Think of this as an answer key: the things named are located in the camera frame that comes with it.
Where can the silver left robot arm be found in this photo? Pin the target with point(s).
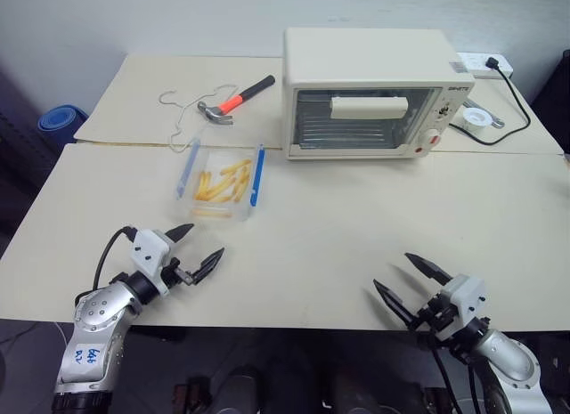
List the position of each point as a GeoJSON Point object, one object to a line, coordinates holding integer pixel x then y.
{"type": "Point", "coordinates": [95, 325]}

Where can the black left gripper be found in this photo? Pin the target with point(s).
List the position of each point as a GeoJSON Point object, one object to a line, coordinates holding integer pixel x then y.
{"type": "Point", "coordinates": [180, 276]}

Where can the blue rolled foam mat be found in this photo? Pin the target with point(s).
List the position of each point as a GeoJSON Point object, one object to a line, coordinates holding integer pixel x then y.
{"type": "Point", "coordinates": [60, 119]}

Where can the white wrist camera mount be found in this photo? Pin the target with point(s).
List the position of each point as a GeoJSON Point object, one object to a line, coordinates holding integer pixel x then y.
{"type": "Point", "coordinates": [149, 254]}
{"type": "Point", "coordinates": [467, 298]}

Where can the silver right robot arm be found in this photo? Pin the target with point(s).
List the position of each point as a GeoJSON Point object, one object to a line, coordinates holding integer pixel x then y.
{"type": "Point", "coordinates": [512, 365]}

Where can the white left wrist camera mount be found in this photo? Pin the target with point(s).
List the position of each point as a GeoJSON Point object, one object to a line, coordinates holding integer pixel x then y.
{"type": "Point", "coordinates": [149, 254]}

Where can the long yellow french fry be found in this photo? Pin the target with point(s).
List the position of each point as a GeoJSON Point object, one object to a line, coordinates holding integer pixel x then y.
{"type": "Point", "coordinates": [211, 214]}

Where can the clear container with blue clips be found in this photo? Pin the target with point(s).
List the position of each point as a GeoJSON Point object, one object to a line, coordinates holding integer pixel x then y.
{"type": "Point", "coordinates": [189, 205]}

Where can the black power plug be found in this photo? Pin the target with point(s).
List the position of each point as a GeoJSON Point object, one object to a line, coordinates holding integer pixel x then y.
{"type": "Point", "coordinates": [492, 63]}

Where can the dark cabinet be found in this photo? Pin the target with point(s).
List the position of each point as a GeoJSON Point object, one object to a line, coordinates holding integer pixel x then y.
{"type": "Point", "coordinates": [18, 164]}

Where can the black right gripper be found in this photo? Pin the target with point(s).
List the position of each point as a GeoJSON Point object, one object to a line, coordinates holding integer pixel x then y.
{"type": "Point", "coordinates": [438, 320]}

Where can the cream toaster oven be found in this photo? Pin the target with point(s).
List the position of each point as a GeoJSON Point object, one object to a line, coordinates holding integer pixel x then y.
{"type": "Point", "coordinates": [365, 58]}

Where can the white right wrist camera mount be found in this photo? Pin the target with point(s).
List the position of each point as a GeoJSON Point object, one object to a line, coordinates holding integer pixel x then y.
{"type": "Point", "coordinates": [467, 298]}

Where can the white tape roll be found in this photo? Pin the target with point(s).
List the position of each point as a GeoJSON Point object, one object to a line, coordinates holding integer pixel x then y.
{"type": "Point", "coordinates": [474, 118]}

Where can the dark rounded shape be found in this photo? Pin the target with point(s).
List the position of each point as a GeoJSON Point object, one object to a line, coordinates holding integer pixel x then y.
{"type": "Point", "coordinates": [240, 389]}

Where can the white power strip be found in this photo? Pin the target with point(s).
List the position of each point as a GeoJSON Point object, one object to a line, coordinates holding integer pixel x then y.
{"type": "Point", "coordinates": [472, 64]}

